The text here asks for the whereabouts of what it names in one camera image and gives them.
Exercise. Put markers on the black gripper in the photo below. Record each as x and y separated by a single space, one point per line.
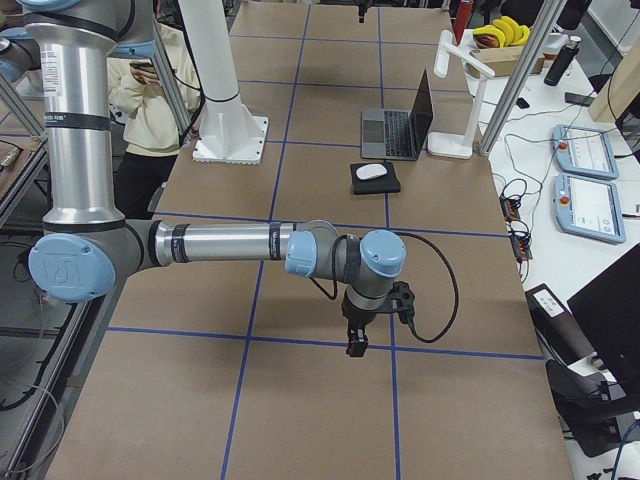
358 318

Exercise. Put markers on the black mouse pad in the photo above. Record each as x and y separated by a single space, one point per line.
386 184

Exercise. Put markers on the white computer mouse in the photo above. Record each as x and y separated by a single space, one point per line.
370 171

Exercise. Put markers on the grey laptop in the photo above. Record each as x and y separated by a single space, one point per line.
389 134

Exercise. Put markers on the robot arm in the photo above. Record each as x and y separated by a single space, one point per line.
89 247

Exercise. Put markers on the white desk lamp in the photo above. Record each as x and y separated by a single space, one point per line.
454 138

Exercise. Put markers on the black monitor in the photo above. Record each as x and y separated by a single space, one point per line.
607 311

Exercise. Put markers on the lower teach pendant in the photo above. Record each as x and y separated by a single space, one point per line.
588 207

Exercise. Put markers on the teach pendant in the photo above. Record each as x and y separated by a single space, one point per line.
588 207
584 151

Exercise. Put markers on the person in cream sweater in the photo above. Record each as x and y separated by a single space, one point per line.
150 132

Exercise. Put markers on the upper teach pendant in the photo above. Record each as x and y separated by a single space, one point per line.
584 151

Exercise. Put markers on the yellow banana toy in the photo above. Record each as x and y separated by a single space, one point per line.
502 32

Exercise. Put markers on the black water bottle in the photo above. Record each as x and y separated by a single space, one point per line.
562 61

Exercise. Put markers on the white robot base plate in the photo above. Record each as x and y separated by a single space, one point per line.
222 139

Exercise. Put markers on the white column pedestal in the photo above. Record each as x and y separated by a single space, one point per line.
207 32

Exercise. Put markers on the aluminium frame post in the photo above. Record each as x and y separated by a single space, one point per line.
545 21

